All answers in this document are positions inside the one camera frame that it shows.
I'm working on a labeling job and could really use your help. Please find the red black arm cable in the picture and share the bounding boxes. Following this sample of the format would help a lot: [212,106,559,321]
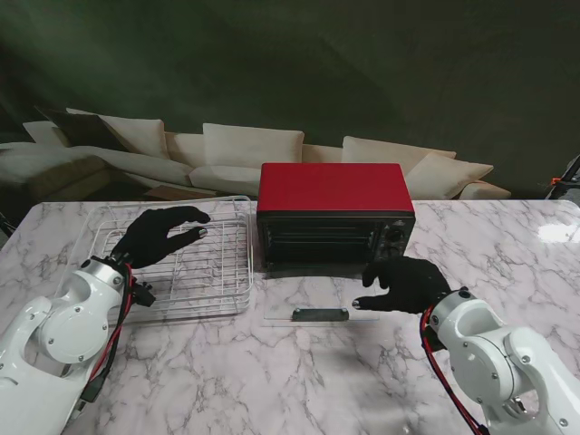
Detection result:
[76,262,140,409]
[419,307,488,435]

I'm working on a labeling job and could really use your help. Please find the black stand with orange clip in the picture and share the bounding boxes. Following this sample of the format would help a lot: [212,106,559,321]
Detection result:
[541,153,580,200]

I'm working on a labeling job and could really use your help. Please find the long cream sofa seat cushion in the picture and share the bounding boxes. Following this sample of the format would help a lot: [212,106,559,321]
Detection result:
[0,142,194,187]

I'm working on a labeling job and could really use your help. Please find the red black left arm cable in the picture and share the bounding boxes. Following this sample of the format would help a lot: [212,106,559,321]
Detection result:
[76,262,140,409]

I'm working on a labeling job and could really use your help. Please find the glass oven door black handle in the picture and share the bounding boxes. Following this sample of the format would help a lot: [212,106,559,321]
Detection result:
[261,275,381,328]

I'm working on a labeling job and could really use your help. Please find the dark brown sofa cushion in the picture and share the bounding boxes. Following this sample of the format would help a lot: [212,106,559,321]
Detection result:
[35,108,132,153]

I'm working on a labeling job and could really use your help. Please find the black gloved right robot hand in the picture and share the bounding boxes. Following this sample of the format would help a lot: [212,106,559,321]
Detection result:
[352,256,453,315]

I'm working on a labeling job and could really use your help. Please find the red toaster oven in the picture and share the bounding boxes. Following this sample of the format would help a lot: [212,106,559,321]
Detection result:
[256,161,417,278]

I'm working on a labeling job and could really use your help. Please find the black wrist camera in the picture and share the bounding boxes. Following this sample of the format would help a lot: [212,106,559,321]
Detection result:
[423,325,449,353]
[132,280,158,308]

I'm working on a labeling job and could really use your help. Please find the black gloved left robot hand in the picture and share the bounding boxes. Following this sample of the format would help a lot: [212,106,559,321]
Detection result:
[111,206,213,269]

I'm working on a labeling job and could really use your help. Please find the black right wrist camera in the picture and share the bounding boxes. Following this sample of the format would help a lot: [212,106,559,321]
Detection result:
[423,325,449,353]

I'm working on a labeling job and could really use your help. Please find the beige sofa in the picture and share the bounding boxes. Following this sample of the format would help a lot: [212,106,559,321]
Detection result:
[0,107,513,203]

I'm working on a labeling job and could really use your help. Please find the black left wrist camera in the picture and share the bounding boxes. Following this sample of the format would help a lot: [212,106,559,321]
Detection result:
[132,280,158,308]

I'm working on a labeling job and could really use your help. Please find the red black right arm cable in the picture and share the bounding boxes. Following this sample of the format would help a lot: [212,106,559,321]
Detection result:
[419,307,488,435]

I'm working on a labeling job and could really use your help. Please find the white wire dish rack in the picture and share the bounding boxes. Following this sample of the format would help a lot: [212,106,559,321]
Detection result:
[53,195,255,326]

